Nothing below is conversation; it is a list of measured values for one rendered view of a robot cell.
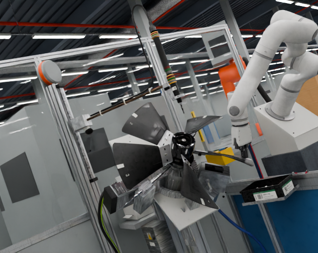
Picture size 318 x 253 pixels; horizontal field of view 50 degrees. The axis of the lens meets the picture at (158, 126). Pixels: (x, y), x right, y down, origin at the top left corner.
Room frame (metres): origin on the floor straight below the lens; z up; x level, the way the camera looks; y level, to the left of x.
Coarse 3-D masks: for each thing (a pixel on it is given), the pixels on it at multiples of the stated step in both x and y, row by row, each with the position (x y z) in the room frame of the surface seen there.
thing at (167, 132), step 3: (165, 132) 1.75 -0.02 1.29; (168, 132) 1.75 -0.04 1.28; (165, 135) 1.75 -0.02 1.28; (168, 135) 1.74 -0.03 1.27; (171, 135) 1.74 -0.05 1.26; (162, 138) 1.76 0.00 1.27; (168, 138) 1.74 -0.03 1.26; (171, 138) 1.73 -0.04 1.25; (159, 141) 1.76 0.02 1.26; (162, 141) 1.75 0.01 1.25; (165, 141) 1.74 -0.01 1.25; (168, 141) 1.74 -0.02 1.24; (159, 144) 1.76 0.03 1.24; (162, 144) 1.75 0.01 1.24; (165, 144) 1.74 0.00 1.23
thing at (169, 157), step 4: (160, 148) 1.65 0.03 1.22; (168, 148) 1.67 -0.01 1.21; (160, 152) 1.65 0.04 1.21; (164, 152) 1.66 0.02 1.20; (168, 152) 1.67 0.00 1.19; (164, 156) 1.66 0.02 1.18; (168, 156) 1.67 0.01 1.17; (164, 160) 1.66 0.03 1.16; (168, 160) 1.67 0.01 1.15; (172, 160) 1.68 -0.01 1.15; (164, 164) 1.66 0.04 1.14
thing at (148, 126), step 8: (144, 104) 1.87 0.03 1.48; (152, 104) 1.86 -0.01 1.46; (136, 112) 1.85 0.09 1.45; (144, 112) 1.84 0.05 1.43; (152, 112) 1.82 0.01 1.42; (128, 120) 1.84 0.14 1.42; (136, 120) 1.83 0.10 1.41; (144, 120) 1.81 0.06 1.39; (152, 120) 1.80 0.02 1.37; (160, 120) 1.78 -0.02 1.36; (128, 128) 1.83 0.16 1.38; (136, 128) 1.82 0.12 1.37; (144, 128) 1.80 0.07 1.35; (152, 128) 1.78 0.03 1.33; (160, 128) 1.76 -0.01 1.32; (136, 136) 1.80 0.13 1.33; (144, 136) 1.79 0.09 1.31; (152, 136) 1.77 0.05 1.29; (160, 136) 1.76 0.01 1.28
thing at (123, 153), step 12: (120, 144) 1.58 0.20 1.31; (132, 144) 1.59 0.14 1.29; (120, 156) 1.55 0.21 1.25; (132, 156) 1.57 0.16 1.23; (144, 156) 1.60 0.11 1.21; (156, 156) 1.63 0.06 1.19; (120, 168) 1.54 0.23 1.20; (132, 168) 1.56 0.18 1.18; (144, 168) 1.59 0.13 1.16; (156, 168) 1.63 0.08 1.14; (132, 180) 1.55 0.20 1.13
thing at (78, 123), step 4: (80, 116) 1.96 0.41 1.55; (84, 116) 1.97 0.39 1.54; (88, 116) 2.01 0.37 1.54; (72, 120) 1.99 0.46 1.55; (76, 120) 1.98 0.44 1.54; (80, 120) 1.97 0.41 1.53; (84, 120) 1.96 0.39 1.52; (88, 120) 2.00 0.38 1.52; (72, 124) 1.99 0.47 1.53; (76, 124) 1.98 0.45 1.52; (80, 124) 1.97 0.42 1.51; (84, 124) 1.96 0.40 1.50; (88, 124) 1.98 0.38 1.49; (76, 128) 1.98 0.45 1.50; (80, 128) 1.97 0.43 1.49; (76, 132) 2.02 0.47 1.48
